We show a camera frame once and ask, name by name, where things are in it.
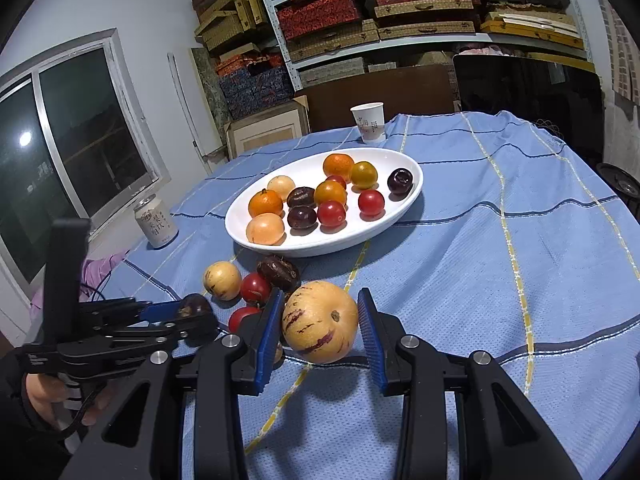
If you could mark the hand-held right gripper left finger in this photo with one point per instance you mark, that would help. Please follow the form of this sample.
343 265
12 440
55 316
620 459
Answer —
265 342

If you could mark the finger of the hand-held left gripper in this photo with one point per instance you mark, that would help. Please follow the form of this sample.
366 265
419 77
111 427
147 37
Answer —
190 330
160 310

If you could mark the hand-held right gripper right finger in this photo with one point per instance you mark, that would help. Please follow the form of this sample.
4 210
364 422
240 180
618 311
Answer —
372 345

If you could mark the dark purple passion fruit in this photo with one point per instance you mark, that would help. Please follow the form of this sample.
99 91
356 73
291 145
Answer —
301 196
196 304
278 272
302 217

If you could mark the large yellow pepino melon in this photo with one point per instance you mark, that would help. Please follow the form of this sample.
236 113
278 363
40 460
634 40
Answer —
320 322

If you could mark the white oval plate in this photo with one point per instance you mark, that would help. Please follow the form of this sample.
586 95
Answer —
350 235

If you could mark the pale peach round fruit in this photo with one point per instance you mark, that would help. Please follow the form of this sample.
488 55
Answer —
281 186
265 229

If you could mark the red tomato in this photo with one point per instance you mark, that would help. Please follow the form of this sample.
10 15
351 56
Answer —
371 203
337 179
255 287
331 213
241 317

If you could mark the person's left hand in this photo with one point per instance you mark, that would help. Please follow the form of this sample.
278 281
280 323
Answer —
42 400

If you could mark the pink cloth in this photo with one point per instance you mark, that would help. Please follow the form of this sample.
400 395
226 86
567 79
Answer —
97 270

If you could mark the small yellow pepino melon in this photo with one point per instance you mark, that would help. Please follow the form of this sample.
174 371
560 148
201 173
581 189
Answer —
222 281

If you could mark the white drink can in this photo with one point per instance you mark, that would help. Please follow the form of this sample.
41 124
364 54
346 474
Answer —
156 222

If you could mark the white framed dark window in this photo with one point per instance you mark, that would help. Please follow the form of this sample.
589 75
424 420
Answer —
70 150

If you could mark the blue striped tablecloth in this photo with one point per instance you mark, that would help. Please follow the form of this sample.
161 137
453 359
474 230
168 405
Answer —
500 285

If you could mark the dark purple plum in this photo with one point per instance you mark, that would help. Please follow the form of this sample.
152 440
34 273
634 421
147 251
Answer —
400 182

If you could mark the small yellow-orange citrus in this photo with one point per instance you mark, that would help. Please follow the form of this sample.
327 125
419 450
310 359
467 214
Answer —
363 174

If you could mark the white narrow board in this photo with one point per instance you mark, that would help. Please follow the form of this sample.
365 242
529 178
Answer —
184 105

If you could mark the cardboard framed panel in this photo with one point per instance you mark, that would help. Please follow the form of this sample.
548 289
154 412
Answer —
265 130

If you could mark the marbled stone slab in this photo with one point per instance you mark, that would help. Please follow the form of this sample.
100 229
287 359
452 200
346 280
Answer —
210 95

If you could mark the white paper cup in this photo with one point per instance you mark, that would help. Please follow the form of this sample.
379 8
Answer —
369 122

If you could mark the stack of blue patterned boxes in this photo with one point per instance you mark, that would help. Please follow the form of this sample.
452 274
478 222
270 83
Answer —
255 85

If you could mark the brown wooden board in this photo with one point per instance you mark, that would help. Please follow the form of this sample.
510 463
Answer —
380 97

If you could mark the white metal shelf rack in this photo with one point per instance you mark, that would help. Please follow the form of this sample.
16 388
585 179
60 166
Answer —
287 55

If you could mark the black flat screen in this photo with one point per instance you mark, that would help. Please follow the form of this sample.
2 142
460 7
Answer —
530 97

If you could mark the black round object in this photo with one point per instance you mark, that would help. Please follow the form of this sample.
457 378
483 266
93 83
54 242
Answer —
620 180

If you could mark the stack of red patterned boxes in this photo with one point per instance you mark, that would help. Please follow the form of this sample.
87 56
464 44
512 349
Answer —
317 15

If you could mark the stack of woven storage boxes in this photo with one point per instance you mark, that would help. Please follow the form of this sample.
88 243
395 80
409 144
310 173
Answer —
425 7

